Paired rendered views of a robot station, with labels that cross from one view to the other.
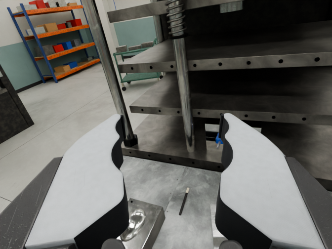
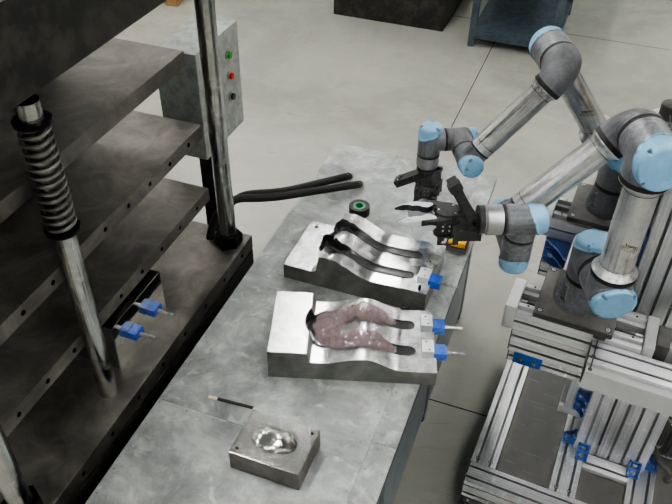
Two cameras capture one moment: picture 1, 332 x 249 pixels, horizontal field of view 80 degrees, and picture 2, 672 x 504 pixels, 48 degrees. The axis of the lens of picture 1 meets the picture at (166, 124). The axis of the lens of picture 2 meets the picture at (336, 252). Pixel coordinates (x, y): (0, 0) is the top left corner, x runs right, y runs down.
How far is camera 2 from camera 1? 180 cm
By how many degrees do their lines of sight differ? 77
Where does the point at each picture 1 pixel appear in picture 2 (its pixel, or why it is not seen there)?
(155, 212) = (260, 416)
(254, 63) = (133, 202)
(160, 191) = (206, 432)
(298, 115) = (176, 228)
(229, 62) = (113, 219)
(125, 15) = not seen: outside the picture
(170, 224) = not seen: hidden behind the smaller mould
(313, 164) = (201, 268)
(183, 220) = (260, 404)
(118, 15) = not seen: outside the picture
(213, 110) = (112, 299)
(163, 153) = (102, 438)
